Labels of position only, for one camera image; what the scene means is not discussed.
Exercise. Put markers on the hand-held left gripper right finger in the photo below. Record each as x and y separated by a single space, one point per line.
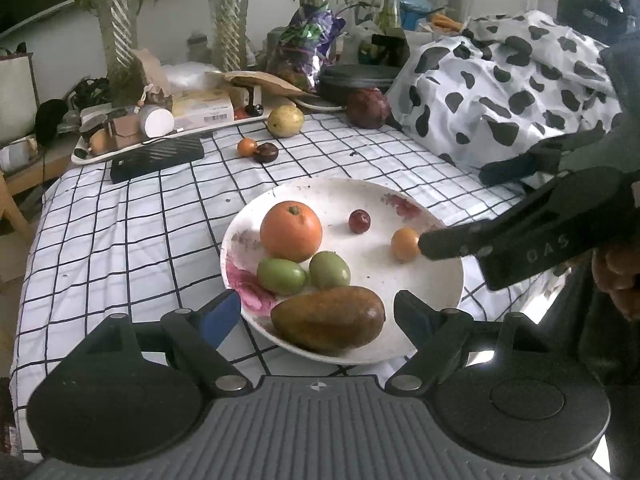
407 311

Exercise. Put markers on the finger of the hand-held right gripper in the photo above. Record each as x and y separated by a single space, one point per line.
505 169
530 240

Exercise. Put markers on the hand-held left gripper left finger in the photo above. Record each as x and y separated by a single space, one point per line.
222 316

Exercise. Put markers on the small tangerine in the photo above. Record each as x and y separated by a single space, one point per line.
247 148
404 245

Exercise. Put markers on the green round fruit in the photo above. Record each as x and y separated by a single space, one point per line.
329 270
280 276

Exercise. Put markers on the brown mango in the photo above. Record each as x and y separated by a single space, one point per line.
325 320

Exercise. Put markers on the small red tomato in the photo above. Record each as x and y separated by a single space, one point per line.
359 221

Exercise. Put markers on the large orange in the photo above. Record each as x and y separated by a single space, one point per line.
290 232

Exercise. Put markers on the white floral plate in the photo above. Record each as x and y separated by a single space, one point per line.
340 195

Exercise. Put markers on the person's right hand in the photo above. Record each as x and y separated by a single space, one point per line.
620 280

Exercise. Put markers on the cow print blanket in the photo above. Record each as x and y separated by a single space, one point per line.
475 90

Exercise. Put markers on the white checked cloth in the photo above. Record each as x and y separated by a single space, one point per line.
125 240

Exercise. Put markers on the dark red fruit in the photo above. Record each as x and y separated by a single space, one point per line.
367 109

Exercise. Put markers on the orange packet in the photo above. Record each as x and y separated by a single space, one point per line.
445 21

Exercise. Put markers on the small black box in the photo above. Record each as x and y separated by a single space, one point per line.
390 50

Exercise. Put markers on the dark purple plum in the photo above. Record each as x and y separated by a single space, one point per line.
266 153

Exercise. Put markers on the black slatted box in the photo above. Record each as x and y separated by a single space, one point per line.
155 157

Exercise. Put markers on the blue plastic bag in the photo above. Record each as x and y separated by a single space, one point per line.
417 12

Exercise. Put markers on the small white dish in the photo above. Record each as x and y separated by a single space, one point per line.
320 105

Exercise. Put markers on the yellow mango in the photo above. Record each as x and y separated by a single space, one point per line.
285 121

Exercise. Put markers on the white cylinder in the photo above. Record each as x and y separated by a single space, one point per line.
157 121

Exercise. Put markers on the pale yellow box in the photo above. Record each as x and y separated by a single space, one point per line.
200 110

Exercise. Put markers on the white tray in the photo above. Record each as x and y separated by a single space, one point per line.
86 158

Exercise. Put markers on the brown block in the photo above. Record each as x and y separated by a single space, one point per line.
125 131

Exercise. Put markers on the purple snack bag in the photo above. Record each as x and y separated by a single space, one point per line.
305 45

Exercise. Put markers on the kraft paper envelope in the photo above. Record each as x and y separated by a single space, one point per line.
260 82

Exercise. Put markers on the clear plastic bag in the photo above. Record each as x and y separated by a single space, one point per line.
190 75

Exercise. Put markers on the brown paper bag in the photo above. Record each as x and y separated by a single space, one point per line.
150 72

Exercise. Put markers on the black cloth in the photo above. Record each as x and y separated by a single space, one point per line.
50 122

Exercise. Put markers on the braided trunk plant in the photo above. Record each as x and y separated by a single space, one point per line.
117 35
227 25

